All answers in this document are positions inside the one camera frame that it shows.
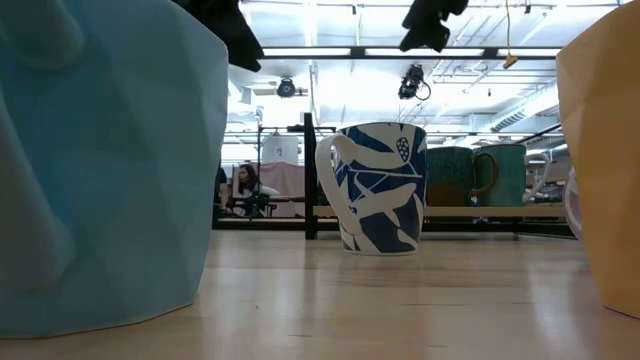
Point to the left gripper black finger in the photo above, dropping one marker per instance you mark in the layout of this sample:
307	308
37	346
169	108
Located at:
225	25

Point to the dark green speckled mug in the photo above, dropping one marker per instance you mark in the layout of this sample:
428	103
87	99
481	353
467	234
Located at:
450	175

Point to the black background robot arm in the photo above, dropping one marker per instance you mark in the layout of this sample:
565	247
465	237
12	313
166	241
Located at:
257	205

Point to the blue white leaf-print mug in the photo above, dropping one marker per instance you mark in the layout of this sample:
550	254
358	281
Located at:
380	200

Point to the round black ceiling camera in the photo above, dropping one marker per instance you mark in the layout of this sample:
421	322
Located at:
286	88

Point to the wooden shelf with black frame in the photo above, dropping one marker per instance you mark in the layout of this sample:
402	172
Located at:
310	175

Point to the pink partition cloth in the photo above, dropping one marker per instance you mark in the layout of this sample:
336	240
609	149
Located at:
290	182

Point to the black metal table frame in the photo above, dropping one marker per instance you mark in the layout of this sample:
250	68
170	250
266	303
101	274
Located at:
260	225

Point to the black overhead crossbar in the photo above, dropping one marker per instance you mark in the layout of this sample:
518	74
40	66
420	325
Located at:
360	52

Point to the blue faceted mug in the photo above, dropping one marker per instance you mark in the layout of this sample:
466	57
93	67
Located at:
110	175

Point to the orange faceted mug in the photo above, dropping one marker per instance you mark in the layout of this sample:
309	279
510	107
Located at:
610	175

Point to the person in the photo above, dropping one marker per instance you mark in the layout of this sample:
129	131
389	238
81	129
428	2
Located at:
248	180

